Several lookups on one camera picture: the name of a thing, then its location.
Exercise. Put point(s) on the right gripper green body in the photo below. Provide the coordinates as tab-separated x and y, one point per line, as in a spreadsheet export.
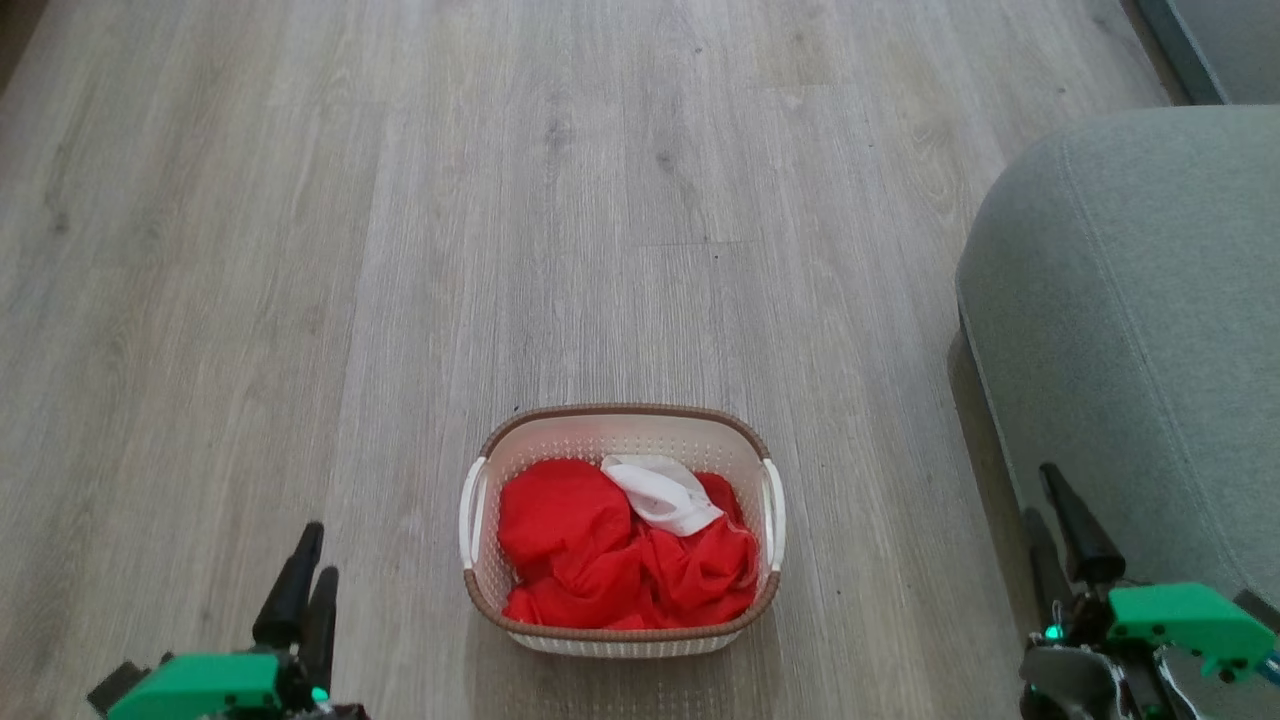
1185	620

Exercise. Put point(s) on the grey blue furniture base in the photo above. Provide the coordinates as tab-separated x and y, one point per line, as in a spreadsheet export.
1230	45

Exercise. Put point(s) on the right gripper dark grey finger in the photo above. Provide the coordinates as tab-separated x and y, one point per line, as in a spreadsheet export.
1088	550
1052	590

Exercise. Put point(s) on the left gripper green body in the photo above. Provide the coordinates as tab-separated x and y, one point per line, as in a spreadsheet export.
215	685

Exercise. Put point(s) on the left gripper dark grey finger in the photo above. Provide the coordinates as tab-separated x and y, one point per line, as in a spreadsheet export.
320	630
288	600

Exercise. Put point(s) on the white plastic laundry basket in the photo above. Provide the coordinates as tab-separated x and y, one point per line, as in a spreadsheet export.
620	432

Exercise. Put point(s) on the grey fabric sofa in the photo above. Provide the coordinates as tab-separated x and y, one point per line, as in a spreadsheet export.
1130	320

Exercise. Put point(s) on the white cloth garment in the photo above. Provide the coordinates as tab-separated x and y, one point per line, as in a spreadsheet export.
665	495

